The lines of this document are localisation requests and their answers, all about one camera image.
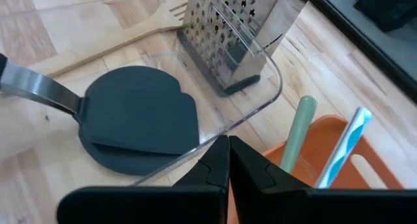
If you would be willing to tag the black aluminium table frame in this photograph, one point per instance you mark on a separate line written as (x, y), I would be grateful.
(368, 51)

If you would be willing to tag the steel box grater black top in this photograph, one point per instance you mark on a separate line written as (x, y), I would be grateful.
(270, 22)

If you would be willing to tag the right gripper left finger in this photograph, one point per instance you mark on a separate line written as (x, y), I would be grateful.
(211, 172)

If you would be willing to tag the narrow wooden slotted spatula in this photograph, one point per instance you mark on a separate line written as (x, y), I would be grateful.
(97, 45)

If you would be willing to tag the tall clear plastic bin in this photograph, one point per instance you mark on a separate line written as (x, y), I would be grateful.
(221, 120)

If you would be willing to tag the grey square turner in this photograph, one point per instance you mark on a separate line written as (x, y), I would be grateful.
(140, 110)

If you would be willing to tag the orange plastic bin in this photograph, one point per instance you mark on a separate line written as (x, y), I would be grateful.
(321, 142)

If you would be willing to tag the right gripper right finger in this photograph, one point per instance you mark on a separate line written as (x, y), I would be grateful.
(251, 172)

